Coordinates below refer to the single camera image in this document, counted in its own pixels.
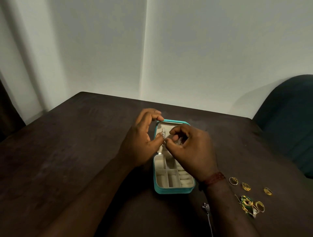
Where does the person's right hand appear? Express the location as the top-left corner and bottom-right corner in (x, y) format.
(165, 124), (219, 183)

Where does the person's left hand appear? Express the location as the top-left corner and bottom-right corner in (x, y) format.
(117, 108), (165, 168)

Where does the teal jewelry box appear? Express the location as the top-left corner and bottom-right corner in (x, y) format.
(153, 119), (196, 195)

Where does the green and gold earring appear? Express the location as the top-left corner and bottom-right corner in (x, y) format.
(239, 195), (254, 207)

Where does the person's left forearm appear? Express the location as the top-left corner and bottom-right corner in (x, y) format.
(39, 156), (135, 237)

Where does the person's right forearm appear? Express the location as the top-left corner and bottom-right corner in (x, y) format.
(203, 180), (260, 237)

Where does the red thread wristband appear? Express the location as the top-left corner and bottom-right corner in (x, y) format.
(198, 172), (226, 191)

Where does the dark brown curtain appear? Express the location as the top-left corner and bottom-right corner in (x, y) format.
(0, 79), (26, 142)

